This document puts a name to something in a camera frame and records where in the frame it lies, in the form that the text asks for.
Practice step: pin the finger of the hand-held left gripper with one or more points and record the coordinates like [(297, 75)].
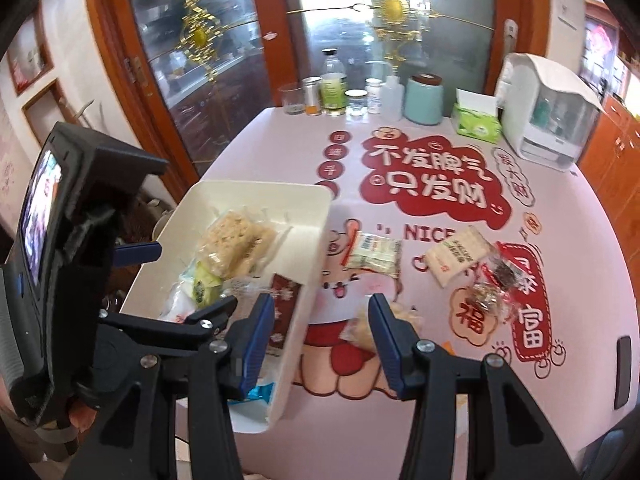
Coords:
[(140, 252), (205, 317)]

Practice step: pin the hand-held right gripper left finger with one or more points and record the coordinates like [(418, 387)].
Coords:
[(255, 345)]

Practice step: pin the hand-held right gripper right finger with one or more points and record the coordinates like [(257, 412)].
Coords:
[(390, 345)]

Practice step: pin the clear rice cake packet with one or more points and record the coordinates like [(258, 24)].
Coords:
[(232, 237), (362, 330)]

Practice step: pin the clear bread package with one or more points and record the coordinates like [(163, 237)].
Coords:
[(175, 305)]

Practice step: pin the small green snack packet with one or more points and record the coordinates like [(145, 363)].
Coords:
[(205, 285)]

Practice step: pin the blue candy packet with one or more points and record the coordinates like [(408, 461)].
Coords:
[(262, 392)]

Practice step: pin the red patterned snack packet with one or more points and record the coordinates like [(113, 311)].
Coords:
[(287, 305)]

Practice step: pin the white plastic tray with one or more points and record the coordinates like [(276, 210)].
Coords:
[(300, 230)]

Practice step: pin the white and green snack packet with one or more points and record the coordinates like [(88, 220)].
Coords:
[(372, 255)]

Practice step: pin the clear bag of nuts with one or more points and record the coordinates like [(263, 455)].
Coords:
[(487, 300)]

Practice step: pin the cream cracker packet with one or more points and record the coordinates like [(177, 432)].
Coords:
[(457, 255)]

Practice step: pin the small nut packet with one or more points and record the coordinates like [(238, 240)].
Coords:
[(502, 272)]

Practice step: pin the wooden glass door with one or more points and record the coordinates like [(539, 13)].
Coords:
[(160, 85), (450, 45)]

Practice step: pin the clear drinking glass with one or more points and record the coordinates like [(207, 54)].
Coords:
[(291, 100)]

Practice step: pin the gold door ornament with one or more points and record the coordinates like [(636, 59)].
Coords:
[(392, 7), (200, 35)]

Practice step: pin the small silver can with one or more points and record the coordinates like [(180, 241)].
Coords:
[(312, 97)]

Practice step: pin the black rectangular object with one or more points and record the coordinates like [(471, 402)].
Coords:
[(623, 372)]

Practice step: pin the green tissue box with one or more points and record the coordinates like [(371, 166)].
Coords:
[(477, 122)]

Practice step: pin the small glass jar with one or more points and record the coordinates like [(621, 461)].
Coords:
[(356, 104)]

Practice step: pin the mint canister with brown lid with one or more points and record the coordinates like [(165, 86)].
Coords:
[(423, 100)]

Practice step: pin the white squeeze bottle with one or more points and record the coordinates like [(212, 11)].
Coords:
[(393, 97)]

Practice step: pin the white pill bottle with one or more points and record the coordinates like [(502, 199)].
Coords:
[(374, 97)]

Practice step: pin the glass bottle with green label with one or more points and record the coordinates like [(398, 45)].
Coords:
[(333, 90)]

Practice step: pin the white countertop appliance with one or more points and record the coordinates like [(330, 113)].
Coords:
[(540, 130)]

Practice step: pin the wooden cabinets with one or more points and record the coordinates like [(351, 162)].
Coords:
[(615, 160)]

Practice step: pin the wooden picture frame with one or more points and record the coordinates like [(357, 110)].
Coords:
[(47, 105)]

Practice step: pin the red framed wall picture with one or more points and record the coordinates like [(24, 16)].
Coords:
[(30, 55)]

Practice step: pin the white wall switch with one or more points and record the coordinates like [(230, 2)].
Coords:
[(567, 14)]

